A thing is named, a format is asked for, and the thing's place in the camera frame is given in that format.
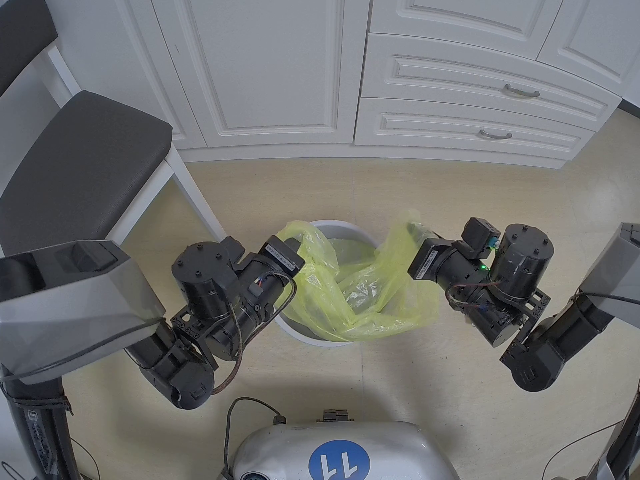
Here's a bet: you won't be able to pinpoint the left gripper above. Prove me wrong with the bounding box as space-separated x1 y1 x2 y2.
234 235 306 327

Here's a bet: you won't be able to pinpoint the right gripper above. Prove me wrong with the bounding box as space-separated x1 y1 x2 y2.
408 237 497 302

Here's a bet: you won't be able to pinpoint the yellow plastic bag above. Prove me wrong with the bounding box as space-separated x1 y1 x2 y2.
272 209 442 343

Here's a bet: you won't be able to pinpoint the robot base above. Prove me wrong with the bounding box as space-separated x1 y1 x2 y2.
231 408 458 480

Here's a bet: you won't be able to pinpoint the white trash bin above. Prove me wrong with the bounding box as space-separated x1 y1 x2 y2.
272 219 381 350

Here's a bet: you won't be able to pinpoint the white chair grey cushions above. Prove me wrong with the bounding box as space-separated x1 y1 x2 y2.
0 0 230 260

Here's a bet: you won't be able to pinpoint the white wardrobe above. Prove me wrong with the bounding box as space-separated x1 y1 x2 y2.
102 0 640 170

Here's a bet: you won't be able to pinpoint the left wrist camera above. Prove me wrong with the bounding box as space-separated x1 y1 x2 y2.
220 236 249 269

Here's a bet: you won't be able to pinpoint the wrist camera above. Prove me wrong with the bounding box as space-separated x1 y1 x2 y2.
462 217 502 260
220 236 249 269

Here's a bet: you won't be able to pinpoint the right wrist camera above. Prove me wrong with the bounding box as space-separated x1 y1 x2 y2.
462 217 502 260

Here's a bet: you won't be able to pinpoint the black cable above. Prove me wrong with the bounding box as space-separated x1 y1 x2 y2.
223 397 287 480

